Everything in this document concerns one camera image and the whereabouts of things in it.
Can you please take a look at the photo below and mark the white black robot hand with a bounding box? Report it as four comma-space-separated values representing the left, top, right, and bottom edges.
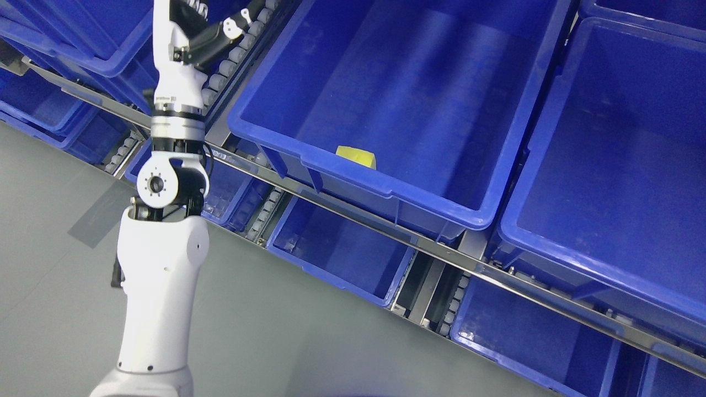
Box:
152, 1, 266, 120

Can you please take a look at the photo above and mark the yellow foam block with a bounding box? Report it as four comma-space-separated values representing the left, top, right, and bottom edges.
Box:
336, 146, 377, 169

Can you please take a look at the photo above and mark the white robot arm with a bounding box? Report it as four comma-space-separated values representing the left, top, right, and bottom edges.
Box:
91, 82, 210, 396

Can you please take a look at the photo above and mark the blue bin middle shelf left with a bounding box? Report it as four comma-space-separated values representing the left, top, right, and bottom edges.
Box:
0, 0, 243, 111

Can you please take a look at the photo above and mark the blue bin shelf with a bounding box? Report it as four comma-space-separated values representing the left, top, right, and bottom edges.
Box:
450, 277, 621, 396
227, 1, 578, 242
266, 197, 414, 307
0, 0, 243, 111
491, 17, 705, 348
126, 140, 270, 232

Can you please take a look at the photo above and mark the blue bin lower shelf left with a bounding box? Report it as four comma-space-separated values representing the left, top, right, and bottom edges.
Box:
126, 140, 270, 232

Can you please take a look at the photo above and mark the blue bin middle shelf centre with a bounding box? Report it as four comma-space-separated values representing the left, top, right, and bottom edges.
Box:
227, 1, 578, 242

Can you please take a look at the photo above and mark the blue bin lower shelf centre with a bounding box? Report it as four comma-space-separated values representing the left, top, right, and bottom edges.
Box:
266, 197, 414, 307

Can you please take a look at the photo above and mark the metal shelf rack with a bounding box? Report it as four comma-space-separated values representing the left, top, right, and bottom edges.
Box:
0, 0, 706, 387

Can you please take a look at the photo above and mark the blue bin middle shelf right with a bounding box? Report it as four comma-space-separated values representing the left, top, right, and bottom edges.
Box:
491, 17, 705, 348

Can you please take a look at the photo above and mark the blue bin lower shelf right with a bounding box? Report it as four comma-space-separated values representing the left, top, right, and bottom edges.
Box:
450, 277, 621, 396

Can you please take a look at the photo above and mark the blue bin lower far right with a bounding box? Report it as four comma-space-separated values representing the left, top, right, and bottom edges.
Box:
638, 355, 705, 396

